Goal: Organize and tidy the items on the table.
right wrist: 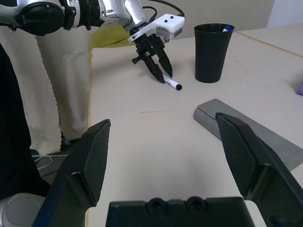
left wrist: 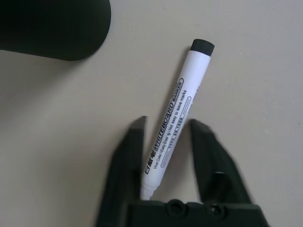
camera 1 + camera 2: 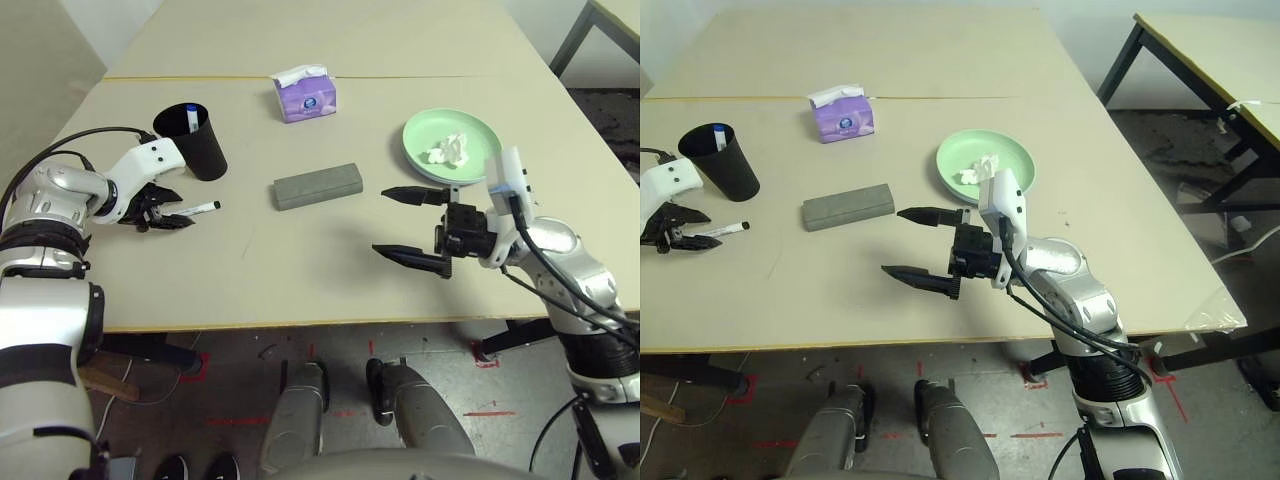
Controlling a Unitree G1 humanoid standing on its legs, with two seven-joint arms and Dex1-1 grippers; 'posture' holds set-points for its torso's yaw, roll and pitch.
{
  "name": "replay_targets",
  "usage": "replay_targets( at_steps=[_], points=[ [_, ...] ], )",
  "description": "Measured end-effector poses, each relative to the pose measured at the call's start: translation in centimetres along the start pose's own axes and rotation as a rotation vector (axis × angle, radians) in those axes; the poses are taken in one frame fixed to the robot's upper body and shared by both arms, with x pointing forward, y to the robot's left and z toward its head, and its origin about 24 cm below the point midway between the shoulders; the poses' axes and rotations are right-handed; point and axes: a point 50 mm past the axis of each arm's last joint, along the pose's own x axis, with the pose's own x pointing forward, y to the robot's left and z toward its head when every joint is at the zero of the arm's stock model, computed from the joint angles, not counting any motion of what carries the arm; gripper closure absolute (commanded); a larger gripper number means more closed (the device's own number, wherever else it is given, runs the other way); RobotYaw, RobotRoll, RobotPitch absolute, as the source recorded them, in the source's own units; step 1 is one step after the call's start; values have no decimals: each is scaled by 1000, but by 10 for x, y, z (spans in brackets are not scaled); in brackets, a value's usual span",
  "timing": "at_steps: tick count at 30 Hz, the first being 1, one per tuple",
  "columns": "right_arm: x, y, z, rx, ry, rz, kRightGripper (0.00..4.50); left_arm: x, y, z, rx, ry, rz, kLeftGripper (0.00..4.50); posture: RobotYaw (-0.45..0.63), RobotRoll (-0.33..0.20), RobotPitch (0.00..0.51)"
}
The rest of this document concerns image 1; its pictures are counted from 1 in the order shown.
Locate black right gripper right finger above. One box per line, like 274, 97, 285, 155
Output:
214, 112, 303, 227

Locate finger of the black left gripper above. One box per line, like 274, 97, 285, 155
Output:
141, 55, 166, 85
157, 50, 173, 78

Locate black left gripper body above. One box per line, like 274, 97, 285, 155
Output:
131, 29, 169, 65

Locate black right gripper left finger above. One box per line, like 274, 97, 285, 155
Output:
32, 119, 111, 227

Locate white marker black cap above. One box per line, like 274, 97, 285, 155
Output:
162, 74, 183, 92

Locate grey glasses case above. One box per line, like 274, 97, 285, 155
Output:
193, 98, 303, 171

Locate yellow green cloth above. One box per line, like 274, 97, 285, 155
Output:
89, 25, 137, 52

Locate black plastic cup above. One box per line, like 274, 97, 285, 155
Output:
193, 23, 235, 84

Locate cream fabric sheet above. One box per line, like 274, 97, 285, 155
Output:
0, 26, 93, 152

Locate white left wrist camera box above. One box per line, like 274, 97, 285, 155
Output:
127, 13, 186, 43

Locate thin white floor cable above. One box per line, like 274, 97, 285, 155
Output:
32, 153, 69, 170

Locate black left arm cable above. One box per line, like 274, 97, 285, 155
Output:
142, 0, 185, 24

